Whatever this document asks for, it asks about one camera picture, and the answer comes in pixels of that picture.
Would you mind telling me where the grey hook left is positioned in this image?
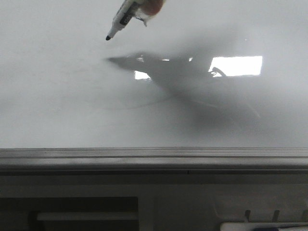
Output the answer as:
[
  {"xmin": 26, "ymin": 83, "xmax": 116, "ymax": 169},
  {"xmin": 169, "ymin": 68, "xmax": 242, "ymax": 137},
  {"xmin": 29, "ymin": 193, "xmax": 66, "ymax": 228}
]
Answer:
[{"xmin": 244, "ymin": 210, "xmax": 251, "ymax": 223}]

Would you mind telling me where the red magnet taped to marker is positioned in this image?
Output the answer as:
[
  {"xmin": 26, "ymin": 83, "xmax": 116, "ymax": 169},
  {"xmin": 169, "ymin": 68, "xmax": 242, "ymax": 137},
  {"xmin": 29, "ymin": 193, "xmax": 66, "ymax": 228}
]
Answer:
[{"xmin": 134, "ymin": 0, "xmax": 166, "ymax": 27}]

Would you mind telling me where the white whiteboard with aluminium frame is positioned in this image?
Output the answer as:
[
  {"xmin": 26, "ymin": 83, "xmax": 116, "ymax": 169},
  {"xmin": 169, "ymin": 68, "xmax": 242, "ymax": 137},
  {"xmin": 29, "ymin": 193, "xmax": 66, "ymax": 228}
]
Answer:
[{"xmin": 0, "ymin": 0, "xmax": 308, "ymax": 174}]

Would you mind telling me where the white tray below whiteboard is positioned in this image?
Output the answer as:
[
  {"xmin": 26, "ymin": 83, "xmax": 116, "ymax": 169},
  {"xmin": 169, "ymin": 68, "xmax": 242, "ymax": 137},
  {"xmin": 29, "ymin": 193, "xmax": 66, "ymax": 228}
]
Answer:
[{"xmin": 220, "ymin": 222, "xmax": 308, "ymax": 231}]

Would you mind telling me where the grey hook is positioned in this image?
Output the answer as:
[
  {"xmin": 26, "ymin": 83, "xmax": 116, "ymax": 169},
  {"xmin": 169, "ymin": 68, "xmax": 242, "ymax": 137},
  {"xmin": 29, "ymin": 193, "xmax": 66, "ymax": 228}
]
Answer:
[
  {"xmin": 271, "ymin": 210, "xmax": 280, "ymax": 223},
  {"xmin": 244, "ymin": 210, "xmax": 251, "ymax": 223}
]

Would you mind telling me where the grey hook middle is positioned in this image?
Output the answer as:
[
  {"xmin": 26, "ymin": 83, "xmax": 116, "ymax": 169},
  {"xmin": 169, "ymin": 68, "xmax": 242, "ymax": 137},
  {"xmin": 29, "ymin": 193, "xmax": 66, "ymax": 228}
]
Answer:
[{"xmin": 271, "ymin": 210, "xmax": 280, "ymax": 223}]

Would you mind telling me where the white black whiteboard marker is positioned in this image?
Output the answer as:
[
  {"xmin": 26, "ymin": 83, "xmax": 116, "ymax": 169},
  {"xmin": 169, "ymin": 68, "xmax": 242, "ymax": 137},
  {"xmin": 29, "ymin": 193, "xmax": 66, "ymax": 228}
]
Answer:
[{"xmin": 105, "ymin": 0, "xmax": 140, "ymax": 41}]

